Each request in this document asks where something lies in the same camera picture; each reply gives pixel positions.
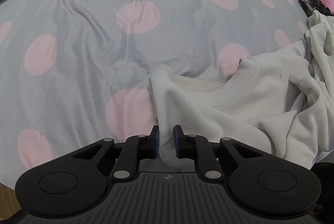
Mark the white sweatshirt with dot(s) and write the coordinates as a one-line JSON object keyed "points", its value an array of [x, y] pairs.
{"points": [[280, 102]]}

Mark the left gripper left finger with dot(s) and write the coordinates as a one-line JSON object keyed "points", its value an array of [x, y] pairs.
{"points": [[129, 154]]}

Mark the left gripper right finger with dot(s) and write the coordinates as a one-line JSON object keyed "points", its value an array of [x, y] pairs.
{"points": [[198, 149]]}

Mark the grey pink-dotted bedspread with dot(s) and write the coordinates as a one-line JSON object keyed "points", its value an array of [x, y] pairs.
{"points": [[76, 71]]}

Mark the black floral garment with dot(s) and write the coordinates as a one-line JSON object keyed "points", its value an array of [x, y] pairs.
{"points": [[311, 5]]}

